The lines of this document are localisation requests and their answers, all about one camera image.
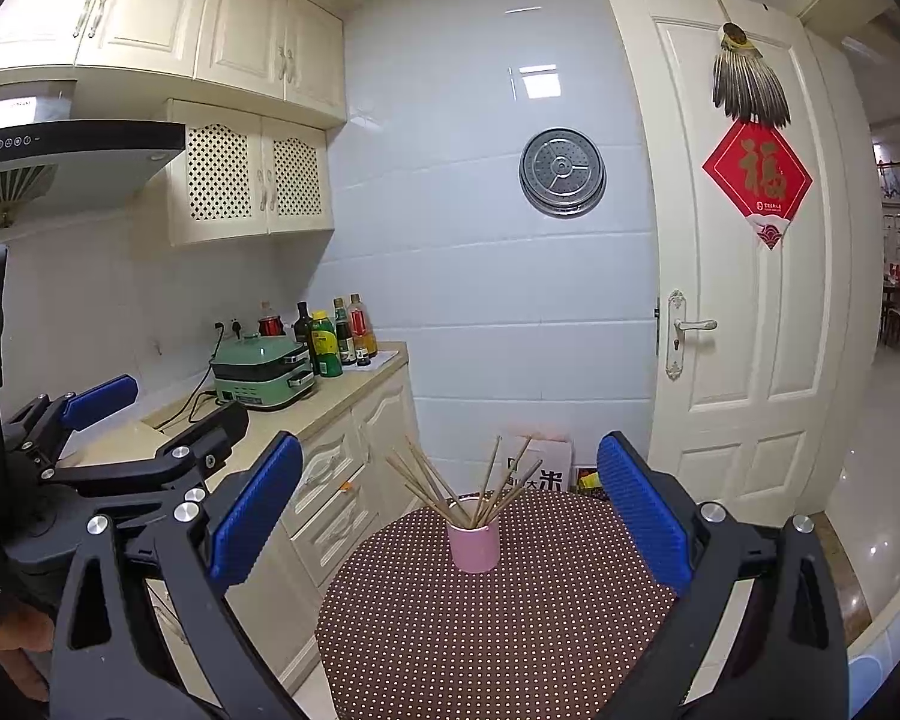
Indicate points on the feather fan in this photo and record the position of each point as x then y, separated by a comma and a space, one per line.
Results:
750, 82

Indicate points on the green electric cooker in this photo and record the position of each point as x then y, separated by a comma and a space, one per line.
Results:
259, 371

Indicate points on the cream base cabinet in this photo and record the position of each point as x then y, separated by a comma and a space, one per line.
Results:
382, 427

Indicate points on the white rice bag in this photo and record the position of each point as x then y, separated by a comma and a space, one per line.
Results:
551, 465

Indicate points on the white wall socket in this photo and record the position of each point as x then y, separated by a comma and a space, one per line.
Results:
229, 328

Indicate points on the black range hood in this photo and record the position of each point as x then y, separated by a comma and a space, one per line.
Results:
82, 157

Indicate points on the cream lattice door cabinet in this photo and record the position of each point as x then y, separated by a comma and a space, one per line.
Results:
225, 111

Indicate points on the brown polka dot tablecloth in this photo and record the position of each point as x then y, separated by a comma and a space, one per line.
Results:
495, 637

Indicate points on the white door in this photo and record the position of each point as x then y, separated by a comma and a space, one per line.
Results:
720, 390

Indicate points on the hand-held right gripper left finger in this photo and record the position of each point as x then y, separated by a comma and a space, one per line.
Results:
259, 510

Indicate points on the cream upper wall cabinet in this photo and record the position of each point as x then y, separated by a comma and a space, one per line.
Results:
157, 7

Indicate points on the beige countertop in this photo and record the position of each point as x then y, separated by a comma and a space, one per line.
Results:
345, 382

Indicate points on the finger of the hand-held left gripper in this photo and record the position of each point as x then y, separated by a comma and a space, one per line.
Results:
210, 431
101, 396

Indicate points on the dark bottle green cap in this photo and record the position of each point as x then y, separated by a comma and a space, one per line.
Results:
347, 337

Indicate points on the white sheet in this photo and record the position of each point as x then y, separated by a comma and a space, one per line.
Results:
382, 360

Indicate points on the framed picture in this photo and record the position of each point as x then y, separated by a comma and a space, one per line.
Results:
892, 180

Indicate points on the red diamond door decoration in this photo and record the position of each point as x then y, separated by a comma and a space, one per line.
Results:
757, 172

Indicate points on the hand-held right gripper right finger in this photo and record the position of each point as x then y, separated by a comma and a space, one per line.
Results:
641, 510

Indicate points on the red orange bottle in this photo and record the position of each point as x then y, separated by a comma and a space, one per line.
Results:
360, 322

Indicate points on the yellow green bottle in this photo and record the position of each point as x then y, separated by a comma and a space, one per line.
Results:
326, 345

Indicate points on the pink cup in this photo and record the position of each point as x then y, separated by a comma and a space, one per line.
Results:
472, 551

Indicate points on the red label cola bottle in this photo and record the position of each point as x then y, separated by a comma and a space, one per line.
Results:
271, 326

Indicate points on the person's left hand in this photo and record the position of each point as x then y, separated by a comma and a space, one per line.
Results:
22, 652

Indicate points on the bunch of wooden chopsticks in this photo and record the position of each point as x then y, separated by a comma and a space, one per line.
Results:
474, 514

